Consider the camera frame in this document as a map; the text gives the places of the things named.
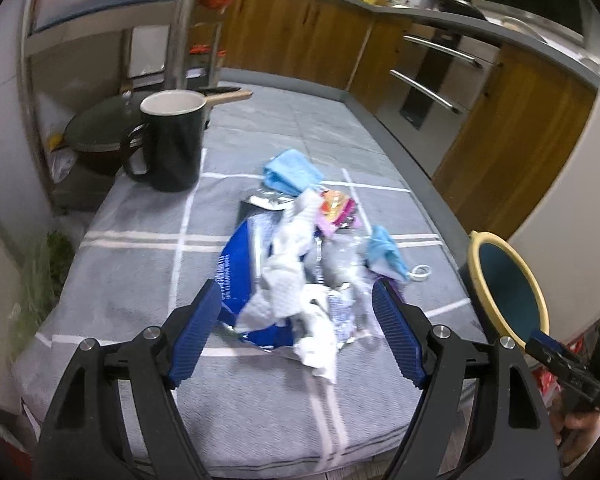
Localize blue white snack bag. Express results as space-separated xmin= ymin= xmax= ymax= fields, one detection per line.
xmin=215 ymin=216 xmax=294 ymax=350

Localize blue face mask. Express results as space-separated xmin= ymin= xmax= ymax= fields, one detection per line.
xmin=263 ymin=148 xmax=324 ymax=197
xmin=365 ymin=226 xmax=431 ymax=283

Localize white tissue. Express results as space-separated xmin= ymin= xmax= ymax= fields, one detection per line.
xmin=235 ymin=188 xmax=338 ymax=384

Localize clear plastic wrap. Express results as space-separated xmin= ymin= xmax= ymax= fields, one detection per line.
xmin=303 ymin=231 xmax=382 ymax=349

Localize pink orange candy wrapper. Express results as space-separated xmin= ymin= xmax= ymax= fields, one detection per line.
xmin=315 ymin=188 xmax=361 ymax=237

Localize silver foil pouch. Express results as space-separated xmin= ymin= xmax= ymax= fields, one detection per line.
xmin=235 ymin=185 xmax=294 ymax=226

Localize yellow rimmed teal trash bin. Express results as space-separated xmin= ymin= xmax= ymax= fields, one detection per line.
xmin=460 ymin=231 xmax=550 ymax=348

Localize wooden kitchen cabinets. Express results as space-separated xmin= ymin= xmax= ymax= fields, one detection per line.
xmin=223 ymin=0 xmax=600 ymax=237

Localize grey kitchen countertop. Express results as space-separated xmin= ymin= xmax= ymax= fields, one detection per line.
xmin=337 ymin=0 xmax=600 ymax=89

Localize right hand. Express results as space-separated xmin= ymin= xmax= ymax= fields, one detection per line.
xmin=550 ymin=396 xmax=600 ymax=467

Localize grey checked table cloth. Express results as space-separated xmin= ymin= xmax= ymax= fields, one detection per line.
xmin=10 ymin=146 xmax=489 ymax=472

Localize black mug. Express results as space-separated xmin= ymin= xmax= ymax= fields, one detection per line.
xmin=120 ymin=90 xmax=207 ymax=193

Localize dark pan with wooden handle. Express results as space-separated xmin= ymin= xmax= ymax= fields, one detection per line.
xmin=64 ymin=87 xmax=252 ymax=176

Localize stainless oven with handles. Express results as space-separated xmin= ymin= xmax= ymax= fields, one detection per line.
xmin=376 ymin=24 xmax=500 ymax=177

